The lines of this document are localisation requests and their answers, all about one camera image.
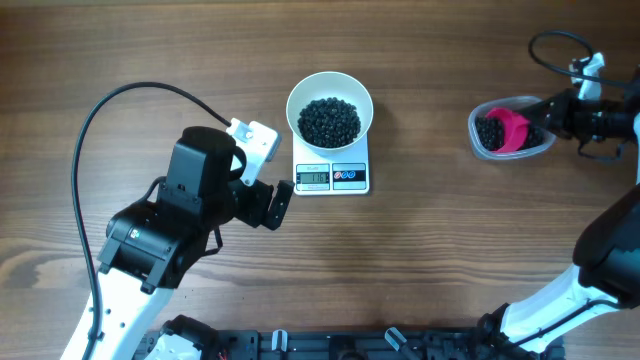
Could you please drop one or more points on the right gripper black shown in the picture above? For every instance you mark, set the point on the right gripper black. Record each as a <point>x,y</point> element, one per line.
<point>560,118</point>

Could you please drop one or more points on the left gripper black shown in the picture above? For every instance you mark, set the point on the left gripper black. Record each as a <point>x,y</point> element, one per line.
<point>261,193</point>

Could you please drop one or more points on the pink measuring scoop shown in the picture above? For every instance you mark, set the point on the pink measuring scoop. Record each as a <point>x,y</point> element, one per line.
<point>515,128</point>

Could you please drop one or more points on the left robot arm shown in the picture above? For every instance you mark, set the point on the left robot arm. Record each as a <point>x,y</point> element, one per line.
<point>212,178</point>

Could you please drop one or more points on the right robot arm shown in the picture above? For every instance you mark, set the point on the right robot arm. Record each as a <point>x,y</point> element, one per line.
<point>604,274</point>

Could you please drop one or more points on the white digital kitchen scale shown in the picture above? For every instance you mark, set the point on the white digital kitchen scale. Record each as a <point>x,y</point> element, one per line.
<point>337,172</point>

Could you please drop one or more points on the black beans in bowl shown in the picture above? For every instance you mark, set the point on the black beans in bowl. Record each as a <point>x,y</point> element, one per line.
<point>329,123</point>

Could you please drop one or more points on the white round bowl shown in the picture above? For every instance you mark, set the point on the white round bowl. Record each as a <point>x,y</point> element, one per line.
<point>330,84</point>

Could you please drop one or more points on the clear plastic bean container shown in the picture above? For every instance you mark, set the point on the clear plastic bean container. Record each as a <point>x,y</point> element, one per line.
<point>513,103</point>

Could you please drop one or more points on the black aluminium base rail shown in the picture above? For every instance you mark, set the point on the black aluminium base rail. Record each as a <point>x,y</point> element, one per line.
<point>186,338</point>

